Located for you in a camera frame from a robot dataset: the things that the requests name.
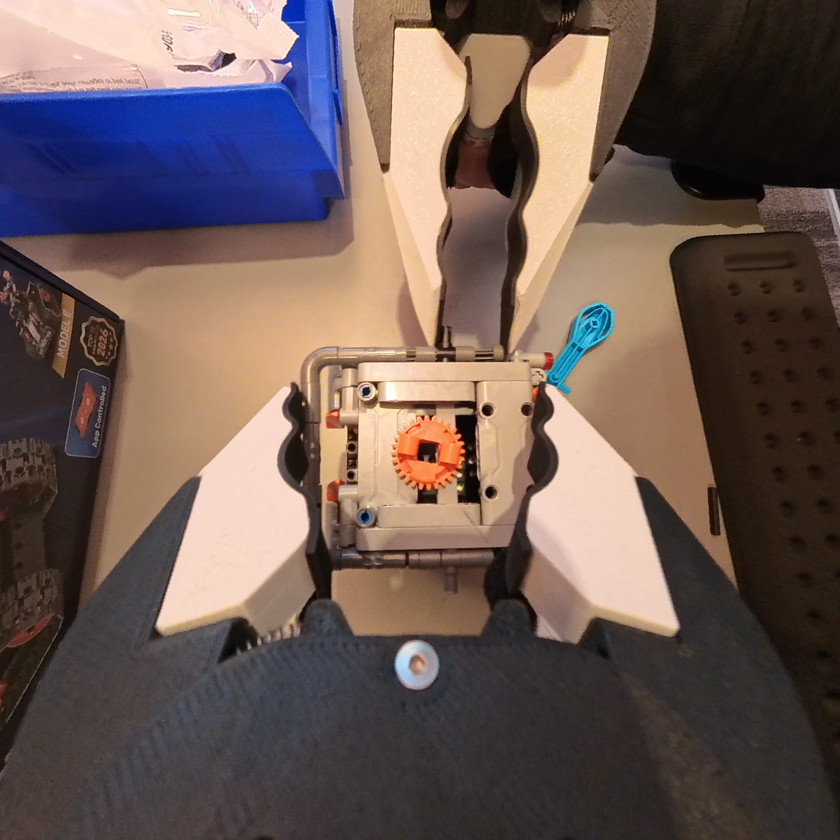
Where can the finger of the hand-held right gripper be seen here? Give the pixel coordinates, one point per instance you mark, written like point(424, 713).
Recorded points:
point(417, 131)
point(564, 144)

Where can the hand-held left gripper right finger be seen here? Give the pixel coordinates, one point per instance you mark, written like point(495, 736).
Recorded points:
point(590, 525)

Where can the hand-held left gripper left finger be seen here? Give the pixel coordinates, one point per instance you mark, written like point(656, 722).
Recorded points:
point(243, 525)

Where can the grey orange toy block model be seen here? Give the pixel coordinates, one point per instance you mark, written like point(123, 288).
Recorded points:
point(505, 446)

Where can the blue plastic toy wrench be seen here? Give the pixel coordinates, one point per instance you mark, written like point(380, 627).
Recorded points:
point(563, 369)

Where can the grey bent toy tube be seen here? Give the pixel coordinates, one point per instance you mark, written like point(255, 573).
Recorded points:
point(312, 374)

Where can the person's right forearm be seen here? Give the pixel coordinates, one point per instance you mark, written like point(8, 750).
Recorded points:
point(722, 98)

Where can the person's right hand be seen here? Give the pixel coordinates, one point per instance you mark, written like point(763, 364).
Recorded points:
point(482, 161)

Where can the dark printed toy kit box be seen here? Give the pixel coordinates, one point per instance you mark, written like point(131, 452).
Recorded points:
point(52, 459)

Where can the dark perforated pad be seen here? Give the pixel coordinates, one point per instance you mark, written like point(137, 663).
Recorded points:
point(754, 394)

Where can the blue storage bin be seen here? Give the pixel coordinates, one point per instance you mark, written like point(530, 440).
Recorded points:
point(164, 164)

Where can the clear plastic bags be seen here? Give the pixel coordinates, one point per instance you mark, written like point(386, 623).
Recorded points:
point(65, 39)

